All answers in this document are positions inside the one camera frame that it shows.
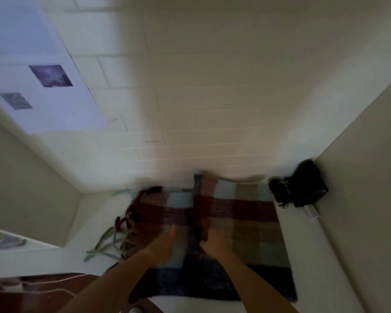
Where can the person's left hand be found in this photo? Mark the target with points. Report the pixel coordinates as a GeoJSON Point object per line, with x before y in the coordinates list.
{"type": "Point", "coordinates": [161, 249]}

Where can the person's right hand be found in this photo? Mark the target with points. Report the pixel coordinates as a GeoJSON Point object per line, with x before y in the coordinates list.
{"type": "Point", "coordinates": [219, 244]}

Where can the person's left thumb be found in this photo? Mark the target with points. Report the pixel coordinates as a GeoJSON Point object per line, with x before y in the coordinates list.
{"type": "Point", "coordinates": [173, 232]}

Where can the person's right thumb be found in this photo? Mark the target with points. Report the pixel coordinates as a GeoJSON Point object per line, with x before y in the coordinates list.
{"type": "Point", "coordinates": [204, 246]}

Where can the plaid fringed wool blanket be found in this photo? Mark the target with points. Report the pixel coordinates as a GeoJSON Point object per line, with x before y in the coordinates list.
{"type": "Point", "coordinates": [211, 231]}

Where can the person's right forearm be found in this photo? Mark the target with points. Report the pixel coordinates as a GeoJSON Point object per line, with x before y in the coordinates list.
{"type": "Point", "coordinates": [257, 283]}

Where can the person's left forearm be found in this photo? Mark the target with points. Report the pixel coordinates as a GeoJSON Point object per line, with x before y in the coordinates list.
{"type": "Point", "coordinates": [109, 286]}

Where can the small white adapter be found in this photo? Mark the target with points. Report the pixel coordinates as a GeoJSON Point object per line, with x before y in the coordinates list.
{"type": "Point", "coordinates": [311, 211]}

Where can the black box-shaped device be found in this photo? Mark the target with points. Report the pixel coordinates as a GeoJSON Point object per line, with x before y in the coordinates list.
{"type": "Point", "coordinates": [308, 185]}

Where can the brown patterned rug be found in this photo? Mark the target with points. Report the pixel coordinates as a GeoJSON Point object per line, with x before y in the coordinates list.
{"type": "Point", "coordinates": [52, 290]}

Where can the patterned picture at edge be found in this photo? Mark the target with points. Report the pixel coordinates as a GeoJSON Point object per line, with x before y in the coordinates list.
{"type": "Point", "coordinates": [3, 239]}

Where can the white paper poster with photos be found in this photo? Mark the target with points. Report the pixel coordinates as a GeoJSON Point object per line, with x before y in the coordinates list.
{"type": "Point", "coordinates": [39, 71]}

